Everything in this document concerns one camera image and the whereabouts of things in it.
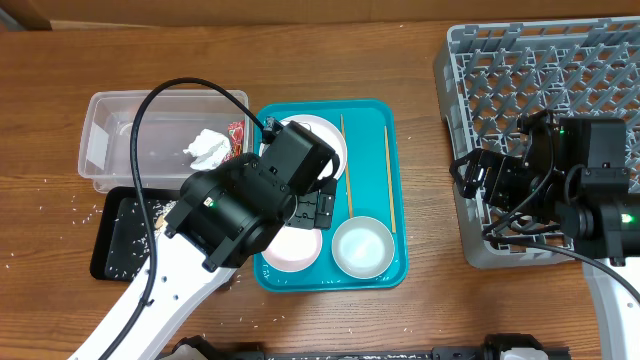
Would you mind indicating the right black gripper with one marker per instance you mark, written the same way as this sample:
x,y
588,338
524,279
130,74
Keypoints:
x,y
473,163

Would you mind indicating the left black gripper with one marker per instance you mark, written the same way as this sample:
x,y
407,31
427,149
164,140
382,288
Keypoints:
x,y
316,206

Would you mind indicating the pink bowl with rice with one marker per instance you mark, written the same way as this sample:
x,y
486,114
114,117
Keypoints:
x,y
293,249

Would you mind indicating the grey-white bowl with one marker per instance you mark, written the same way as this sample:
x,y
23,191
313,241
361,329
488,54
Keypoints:
x,y
363,247

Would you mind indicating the white round plate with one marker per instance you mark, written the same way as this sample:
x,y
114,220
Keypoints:
x,y
330,135

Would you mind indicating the wooden chopstick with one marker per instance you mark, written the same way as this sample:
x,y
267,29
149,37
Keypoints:
x,y
346,171
389,180

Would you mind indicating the red snack wrapper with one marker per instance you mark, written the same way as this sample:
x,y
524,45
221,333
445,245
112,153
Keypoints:
x,y
236,134

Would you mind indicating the white tissue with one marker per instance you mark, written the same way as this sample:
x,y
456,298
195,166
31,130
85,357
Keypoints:
x,y
209,149

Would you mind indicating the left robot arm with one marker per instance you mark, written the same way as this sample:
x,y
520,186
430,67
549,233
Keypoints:
x,y
223,217

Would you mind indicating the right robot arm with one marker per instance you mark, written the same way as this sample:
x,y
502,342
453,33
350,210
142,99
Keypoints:
x,y
568,194

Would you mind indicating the grey dishwasher rack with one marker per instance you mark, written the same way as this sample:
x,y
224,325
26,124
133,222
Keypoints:
x,y
487,75

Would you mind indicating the teal plastic tray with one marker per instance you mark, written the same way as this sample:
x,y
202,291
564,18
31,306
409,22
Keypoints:
x,y
364,125

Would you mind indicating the pile of spilled rice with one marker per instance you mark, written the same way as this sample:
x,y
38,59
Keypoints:
x,y
159,213

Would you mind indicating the clear plastic bin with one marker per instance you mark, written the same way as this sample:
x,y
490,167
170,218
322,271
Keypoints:
x,y
172,121

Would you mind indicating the black square tray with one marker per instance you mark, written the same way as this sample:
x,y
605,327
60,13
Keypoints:
x,y
121,243

